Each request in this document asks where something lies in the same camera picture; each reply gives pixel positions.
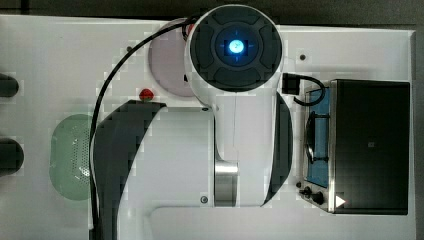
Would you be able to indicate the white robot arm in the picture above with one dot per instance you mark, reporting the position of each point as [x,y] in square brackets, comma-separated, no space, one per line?
[232,150]

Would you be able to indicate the red strawberry toy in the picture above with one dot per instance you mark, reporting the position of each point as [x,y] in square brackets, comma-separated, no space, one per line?
[146,95]

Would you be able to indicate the lilac round plate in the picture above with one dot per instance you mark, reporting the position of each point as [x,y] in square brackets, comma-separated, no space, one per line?
[166,62]

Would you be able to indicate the green perforated colander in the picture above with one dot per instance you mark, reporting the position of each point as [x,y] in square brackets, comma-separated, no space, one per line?
[69,157]

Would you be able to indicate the black toaster oven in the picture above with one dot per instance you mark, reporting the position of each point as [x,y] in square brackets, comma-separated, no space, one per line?
[357,147]

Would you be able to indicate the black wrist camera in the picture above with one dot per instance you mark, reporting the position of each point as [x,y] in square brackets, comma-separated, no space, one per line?
[290,84]

